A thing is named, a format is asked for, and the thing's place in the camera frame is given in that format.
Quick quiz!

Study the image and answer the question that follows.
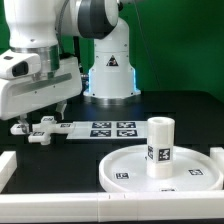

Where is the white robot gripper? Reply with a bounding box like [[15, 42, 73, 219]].
[[0, 57, 82, 134]]

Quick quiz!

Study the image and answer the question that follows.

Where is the white cross-shaped table base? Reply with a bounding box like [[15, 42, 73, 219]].
[[10, 116, 75, 145]]

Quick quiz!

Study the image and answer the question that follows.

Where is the white round table top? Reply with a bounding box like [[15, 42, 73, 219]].
[[99, 144, 224, 192]]

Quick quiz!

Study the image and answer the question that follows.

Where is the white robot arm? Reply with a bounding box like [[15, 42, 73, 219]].
[[0, 0, 140, 134]]

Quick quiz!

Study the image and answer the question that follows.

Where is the white left fence block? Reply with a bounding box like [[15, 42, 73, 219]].
[[0, 151, 17, 193]]

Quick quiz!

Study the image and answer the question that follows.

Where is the white fence block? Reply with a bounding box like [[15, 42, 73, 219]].
[[0, 151, 17, 193], [210, 147, 224, 182]]

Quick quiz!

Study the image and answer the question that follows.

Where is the white marker tag sheet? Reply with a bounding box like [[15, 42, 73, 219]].
[[67, 121, 147, 140]]

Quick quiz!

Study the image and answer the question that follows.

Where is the white right fence block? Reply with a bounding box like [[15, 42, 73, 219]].
[[210, 147, 224, 182]]

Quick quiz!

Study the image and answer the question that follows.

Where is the white front fence bar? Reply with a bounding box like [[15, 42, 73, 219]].
[[0, 191, 224, 223]]

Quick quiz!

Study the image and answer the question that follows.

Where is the black cable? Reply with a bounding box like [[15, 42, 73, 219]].
[[133, 0, 163, 91]]

